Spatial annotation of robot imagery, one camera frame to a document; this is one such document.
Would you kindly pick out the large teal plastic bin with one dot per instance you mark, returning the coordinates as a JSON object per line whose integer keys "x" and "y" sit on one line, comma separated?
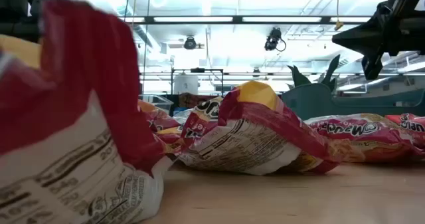
{"x": 308, "y": 101}

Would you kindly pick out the round black ceiling lamp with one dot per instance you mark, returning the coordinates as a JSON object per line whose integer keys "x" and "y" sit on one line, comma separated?
{"x": 190, "y": 43}

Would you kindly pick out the orange Maruchan noodle pack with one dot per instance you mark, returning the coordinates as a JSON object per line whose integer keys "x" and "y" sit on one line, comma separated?
{"x": 159, "y": 119}
{"x": 413, "y": 126}

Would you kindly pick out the pink Maruchan noodle pack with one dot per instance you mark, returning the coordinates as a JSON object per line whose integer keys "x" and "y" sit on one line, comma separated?
{"x": 358, "y": 141}

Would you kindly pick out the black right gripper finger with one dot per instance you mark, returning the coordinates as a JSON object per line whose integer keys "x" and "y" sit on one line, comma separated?
{"x": 362, "y": 38}
{"x": 372, "y": 66}

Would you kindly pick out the red Maruchan noodle pack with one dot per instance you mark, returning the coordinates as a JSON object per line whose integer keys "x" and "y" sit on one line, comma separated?
{"x": 252, "y": 141}
{"x": 171, "y": 139}
{"x": 199, "y": 127}
{"x": 83, "y": 84}

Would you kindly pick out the orange snack packet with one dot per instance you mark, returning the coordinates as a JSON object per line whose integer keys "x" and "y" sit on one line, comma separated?
{"x": 159, "y": 101}

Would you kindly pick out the black overhead camera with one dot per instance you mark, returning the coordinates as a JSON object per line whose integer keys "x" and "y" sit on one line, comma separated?
{"x": 274, "y": 38}

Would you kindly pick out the potted teal succulent plant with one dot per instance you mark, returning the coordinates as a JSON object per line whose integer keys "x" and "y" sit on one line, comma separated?
{"x": 299, "y": 77}

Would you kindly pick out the white barrel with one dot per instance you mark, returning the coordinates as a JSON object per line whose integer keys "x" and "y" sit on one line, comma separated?
{"x": 186, "y": 83}

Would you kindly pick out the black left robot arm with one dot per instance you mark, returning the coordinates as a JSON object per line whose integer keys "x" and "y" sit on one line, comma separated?
{"x": 13, "y": 29}

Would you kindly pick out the black aluminium rig frame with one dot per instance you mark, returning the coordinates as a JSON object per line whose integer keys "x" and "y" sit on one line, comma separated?
{"x": 237, "y": 19}

